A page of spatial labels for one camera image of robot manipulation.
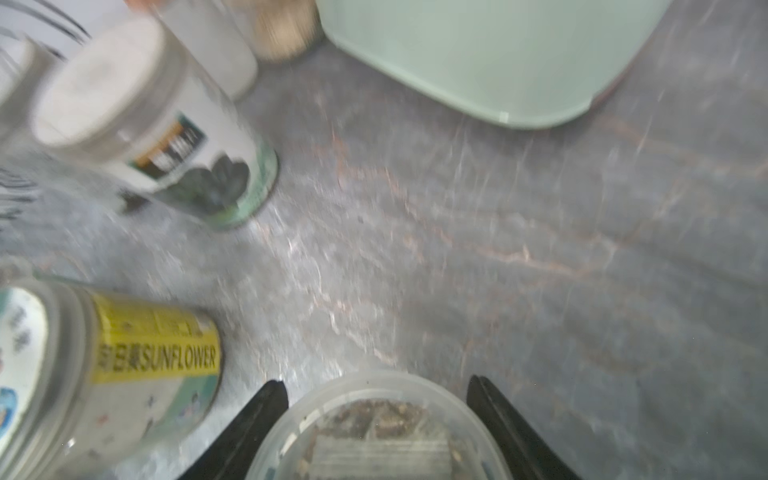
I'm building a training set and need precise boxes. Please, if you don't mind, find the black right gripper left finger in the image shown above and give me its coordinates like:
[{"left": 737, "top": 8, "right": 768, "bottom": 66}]
[{"left": 179, "top": 380, "right": 289, "bottom": 480}]

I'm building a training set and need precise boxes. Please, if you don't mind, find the dark panda label jar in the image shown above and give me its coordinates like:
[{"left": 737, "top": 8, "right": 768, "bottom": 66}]
[{"left": 29, "top": 15, "right": 279, "bottom": 229}]

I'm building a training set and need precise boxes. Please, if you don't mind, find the mint green toaster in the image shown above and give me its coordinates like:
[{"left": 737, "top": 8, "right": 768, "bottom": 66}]
[{"left": 318, "top": 0, "right": 669, "bottom": 130}]

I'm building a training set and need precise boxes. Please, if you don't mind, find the beige lid jar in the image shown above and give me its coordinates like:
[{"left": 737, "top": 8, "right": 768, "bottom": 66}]
[{"left": 223, "top": 0, "right": 322, "bottom": 63}]

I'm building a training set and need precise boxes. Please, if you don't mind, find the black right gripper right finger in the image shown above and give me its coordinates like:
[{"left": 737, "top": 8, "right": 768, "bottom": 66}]
[{"left": 466, "top": 375, "right": 581, "bottom": 480}]

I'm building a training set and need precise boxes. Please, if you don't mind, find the tan lid jar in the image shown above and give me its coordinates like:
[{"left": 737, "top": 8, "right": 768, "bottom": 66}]
[{"left": 246, "top": 370, "right": 512, "bottom": 479}]

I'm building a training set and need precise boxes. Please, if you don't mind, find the sunflower label tall jar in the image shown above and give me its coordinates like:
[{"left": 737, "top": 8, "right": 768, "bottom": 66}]
[{"left": 1, "top": 278, "right": 222, "bottom": 479}]

